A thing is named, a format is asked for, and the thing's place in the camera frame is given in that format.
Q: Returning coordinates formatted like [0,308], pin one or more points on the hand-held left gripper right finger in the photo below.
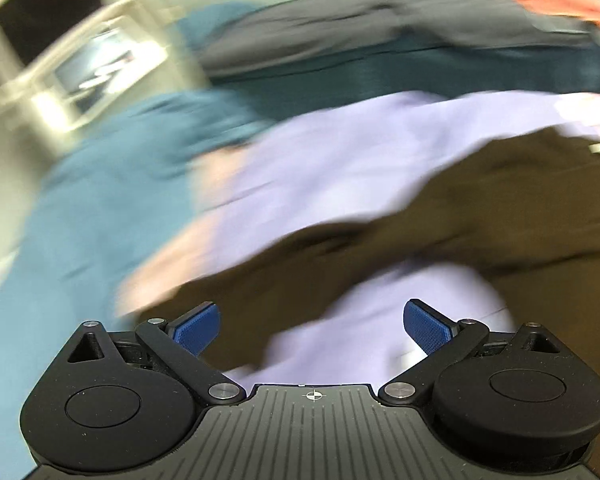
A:
[425,327]

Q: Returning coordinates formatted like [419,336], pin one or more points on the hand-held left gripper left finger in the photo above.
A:
[197,329]

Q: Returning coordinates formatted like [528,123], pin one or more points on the dark brown garment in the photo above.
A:
[530,210]

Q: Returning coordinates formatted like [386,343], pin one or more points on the teal bed sheet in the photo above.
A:
[105,220]

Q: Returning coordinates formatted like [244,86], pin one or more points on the purple floral blanket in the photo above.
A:
[355,160]

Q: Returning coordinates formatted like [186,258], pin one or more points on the dark teal quilt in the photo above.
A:
[430,72]

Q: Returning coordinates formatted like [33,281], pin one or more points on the white shelf unit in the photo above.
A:
[80,60]

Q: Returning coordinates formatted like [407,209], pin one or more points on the grey cloth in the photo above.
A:
[380,15]

